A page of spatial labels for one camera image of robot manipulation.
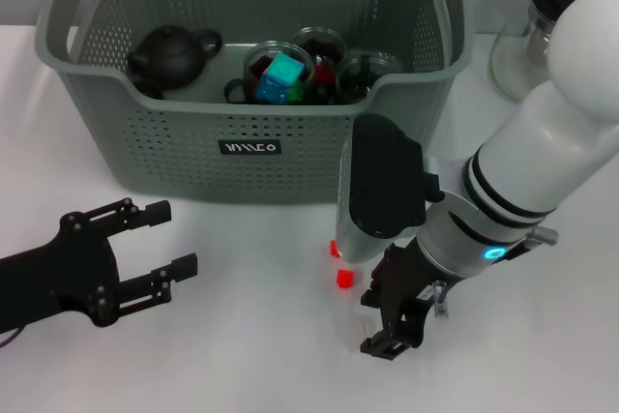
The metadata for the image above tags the right arm cable metal plug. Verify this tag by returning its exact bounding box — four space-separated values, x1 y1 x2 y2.
433 224 560 320

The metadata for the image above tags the glass pitcher black handle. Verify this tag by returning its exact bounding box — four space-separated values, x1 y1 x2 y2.
488 0 601 103

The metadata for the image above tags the black ceramic teapot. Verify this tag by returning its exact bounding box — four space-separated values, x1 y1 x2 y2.
126 24 224 91

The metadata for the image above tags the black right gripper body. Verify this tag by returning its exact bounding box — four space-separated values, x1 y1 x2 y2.
370 238 458 350

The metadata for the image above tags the glass teacup black base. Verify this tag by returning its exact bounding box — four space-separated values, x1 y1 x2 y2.
289 25 349 105
336 50 405 105
223 40 315 105

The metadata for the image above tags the teal square toy brick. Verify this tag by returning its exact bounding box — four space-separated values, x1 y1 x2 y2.
261 53 307 89

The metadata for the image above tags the blue toy brick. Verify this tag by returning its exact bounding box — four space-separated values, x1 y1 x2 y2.
254 82 291 105

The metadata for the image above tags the dark red long toy brick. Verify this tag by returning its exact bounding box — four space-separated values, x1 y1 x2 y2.
312 63 336 89

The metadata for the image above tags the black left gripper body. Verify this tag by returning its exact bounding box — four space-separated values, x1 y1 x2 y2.
0 212 122 332

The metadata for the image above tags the grey perforated plastic storage bin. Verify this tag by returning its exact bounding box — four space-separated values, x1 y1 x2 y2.
33 0 476 204

